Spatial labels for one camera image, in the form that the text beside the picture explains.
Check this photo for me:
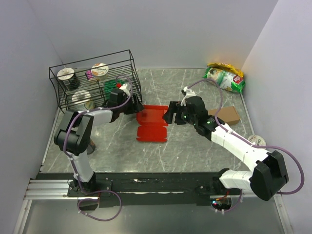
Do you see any aluminium frame rail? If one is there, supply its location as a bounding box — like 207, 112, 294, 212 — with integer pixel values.
13, 156, 294, 234

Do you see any metal tin can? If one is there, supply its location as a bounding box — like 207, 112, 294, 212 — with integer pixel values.
87, 139, 96, 155

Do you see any yellow chips bag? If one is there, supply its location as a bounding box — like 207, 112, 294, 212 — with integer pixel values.
207, 62, 244, 78

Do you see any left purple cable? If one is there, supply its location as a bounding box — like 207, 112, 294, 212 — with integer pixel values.
62, 74, 134, 222

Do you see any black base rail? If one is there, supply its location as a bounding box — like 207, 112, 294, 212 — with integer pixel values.
35, 171, 247, 208

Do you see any brown cardboard box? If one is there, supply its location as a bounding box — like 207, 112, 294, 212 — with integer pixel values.
217, 106, 240, 126

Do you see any green lidded jar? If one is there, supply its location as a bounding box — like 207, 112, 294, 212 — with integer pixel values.
103, 79, 125, 100

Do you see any black wire rack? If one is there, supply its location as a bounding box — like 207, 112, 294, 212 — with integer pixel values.
49, 50, 142, 112

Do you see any purple cable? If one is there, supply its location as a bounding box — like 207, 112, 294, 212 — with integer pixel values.
187, 78, 305, 213
62, 74, 134, 222

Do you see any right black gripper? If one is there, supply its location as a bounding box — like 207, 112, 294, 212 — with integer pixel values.
162, 101, 197, 126

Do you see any white yogurt cup orange label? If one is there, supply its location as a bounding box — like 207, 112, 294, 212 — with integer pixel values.
91, 63, 109, 81

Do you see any foil lid dark cup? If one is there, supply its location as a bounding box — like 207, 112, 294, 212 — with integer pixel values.
57, 68, 79, 91

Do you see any white cup lower shelf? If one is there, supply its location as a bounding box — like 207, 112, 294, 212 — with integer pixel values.
71, 90, 95, 111

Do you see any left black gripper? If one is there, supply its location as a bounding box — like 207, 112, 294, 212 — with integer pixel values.
118, 93, 145, 115

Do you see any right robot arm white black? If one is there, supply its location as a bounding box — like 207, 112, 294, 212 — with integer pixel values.
163, 96, 289, 201

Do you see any green chips bag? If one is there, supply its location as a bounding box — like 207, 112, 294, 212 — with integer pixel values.
203, 67, 245, 93

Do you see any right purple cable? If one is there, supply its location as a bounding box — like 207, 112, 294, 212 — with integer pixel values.
187, 78, 305, 213

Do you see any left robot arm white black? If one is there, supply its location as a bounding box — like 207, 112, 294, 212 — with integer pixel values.
54, 83, 144, 196

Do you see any small purple white cup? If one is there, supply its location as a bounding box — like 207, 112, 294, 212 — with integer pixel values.
85, 70, 95, 80

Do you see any red paper box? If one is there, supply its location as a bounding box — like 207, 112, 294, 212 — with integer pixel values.
136, 105, 168, 143

